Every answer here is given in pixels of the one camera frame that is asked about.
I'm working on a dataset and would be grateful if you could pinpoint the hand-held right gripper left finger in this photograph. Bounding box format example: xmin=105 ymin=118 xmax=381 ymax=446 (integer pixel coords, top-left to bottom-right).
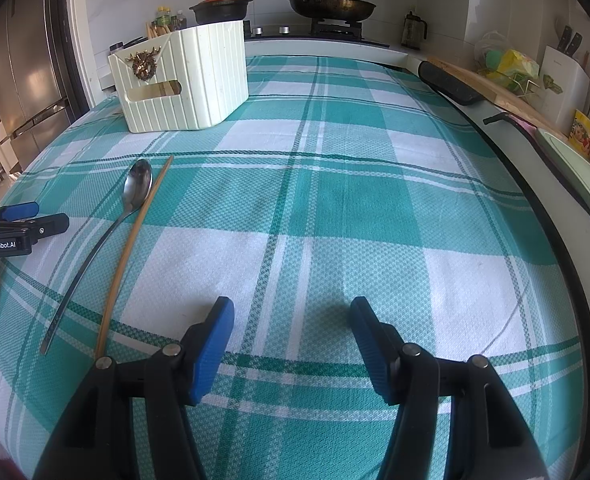
xmin=32 ymin=296 xmax=236 ymax=480

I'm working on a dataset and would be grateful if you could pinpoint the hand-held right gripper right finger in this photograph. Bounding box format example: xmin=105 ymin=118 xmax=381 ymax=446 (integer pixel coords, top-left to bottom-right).
xmin=350 ymin=296 xmax=551 ymax=480

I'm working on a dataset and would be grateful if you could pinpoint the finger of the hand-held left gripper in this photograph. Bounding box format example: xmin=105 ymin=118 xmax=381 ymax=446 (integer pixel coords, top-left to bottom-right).
xmin=0 ymin=213 xmax=70 ymax=247
xmin=0 ymin=202 xmax=40 ymax=224

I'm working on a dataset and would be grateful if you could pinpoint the long-handled metal spoon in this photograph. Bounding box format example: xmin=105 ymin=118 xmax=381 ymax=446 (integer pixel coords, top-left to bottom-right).
xmin=40 ymin=159 xmax=154 ymax=356

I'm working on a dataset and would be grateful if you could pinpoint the white ribbed storage box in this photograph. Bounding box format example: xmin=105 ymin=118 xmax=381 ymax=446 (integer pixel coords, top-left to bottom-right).
xmin=107 ymin=19 xmax=250 ymax=134

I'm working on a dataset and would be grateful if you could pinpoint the stainless steel refrigerator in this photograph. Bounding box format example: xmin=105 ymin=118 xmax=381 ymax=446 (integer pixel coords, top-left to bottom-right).
xmin=0 ymin=0 xmax=83 ymax=171

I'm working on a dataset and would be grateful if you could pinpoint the teal plaid tablecloth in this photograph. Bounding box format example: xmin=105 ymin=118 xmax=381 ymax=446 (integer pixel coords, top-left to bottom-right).
xmin=0 ymin=52 xmax=583 ymax=480

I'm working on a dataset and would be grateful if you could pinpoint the black clay pot red lid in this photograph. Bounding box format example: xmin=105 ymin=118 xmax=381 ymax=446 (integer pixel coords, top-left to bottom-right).
xmin=190 ymin=0 xmax=254 ymax=26

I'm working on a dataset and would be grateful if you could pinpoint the light green cutting board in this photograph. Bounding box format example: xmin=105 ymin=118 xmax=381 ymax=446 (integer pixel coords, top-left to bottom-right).
xmin=535 ymin=127 xmax=590 ymax=241

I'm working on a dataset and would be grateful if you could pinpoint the black oblong pad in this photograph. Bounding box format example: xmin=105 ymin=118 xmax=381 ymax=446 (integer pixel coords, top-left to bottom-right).
xmin=420 ymin=61 xmax=483 ymax=106

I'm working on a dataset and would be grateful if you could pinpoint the wooden cutting board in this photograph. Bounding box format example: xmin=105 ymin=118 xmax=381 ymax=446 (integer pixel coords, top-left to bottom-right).
xmin=427 ymin=57 xmax=568 ymax=141

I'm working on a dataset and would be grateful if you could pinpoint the yellow printed cup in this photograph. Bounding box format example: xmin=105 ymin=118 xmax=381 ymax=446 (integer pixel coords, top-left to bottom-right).
xmin=570 ymin=109 xmax=590 ymax=153

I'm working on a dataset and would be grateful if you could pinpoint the white knife block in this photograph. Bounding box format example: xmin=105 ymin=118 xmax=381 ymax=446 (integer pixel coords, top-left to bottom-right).
xmin=538 ymin=45 xmax=590 ymax=133

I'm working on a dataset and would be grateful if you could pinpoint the yellow plastic bag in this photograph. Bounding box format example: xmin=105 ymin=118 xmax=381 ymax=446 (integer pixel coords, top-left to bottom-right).
xmin=495 ymin=49 xmax=541 ymax=86

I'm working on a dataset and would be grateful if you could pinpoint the glass pitcher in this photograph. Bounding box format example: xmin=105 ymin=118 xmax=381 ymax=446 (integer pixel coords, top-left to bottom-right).
xmin=402 ymin=10 xmax=428 ymax=51

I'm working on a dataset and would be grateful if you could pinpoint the green and white plastic bag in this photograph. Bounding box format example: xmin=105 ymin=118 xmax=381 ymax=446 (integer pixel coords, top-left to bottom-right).
xmin=475 ymin=30 xmax=508 ymax=73

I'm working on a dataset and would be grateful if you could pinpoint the black gas stove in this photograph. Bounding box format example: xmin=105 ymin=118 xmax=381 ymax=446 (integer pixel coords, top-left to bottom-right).
xmin=245 ymin=17 xmax=391 ymax=48

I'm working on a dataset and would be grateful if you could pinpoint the wire rack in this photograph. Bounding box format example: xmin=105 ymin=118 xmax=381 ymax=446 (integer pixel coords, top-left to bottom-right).
xmin=480 ymin=67 xmax=546 ymax=99

